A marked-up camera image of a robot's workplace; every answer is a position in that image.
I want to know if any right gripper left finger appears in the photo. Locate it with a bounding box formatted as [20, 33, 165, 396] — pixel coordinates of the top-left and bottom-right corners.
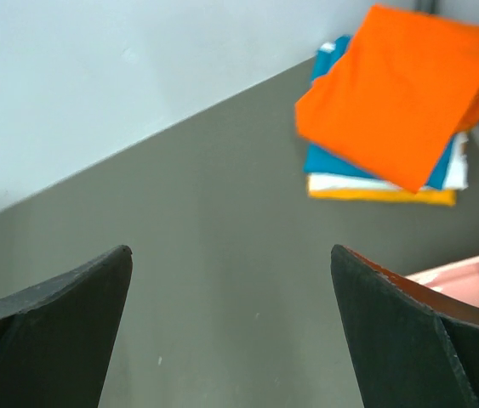
[0, 246, 133, 407]

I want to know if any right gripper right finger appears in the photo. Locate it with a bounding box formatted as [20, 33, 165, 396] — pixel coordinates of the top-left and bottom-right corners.
[331, 246, 479, 407]

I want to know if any orange t shirt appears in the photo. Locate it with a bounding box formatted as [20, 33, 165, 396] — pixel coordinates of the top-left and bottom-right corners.
[295, 5, 479, 192]

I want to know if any folded yellow t shirt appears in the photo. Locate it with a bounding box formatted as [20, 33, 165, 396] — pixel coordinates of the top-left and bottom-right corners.
[306, 176, 457, 207]

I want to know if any folded white t shirt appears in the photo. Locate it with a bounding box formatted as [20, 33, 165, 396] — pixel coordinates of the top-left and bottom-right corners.
[307, 41, 470, 193]

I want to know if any folded blue t shirt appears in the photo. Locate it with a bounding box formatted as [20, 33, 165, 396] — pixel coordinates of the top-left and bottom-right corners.
[304, 35, 468, 190]

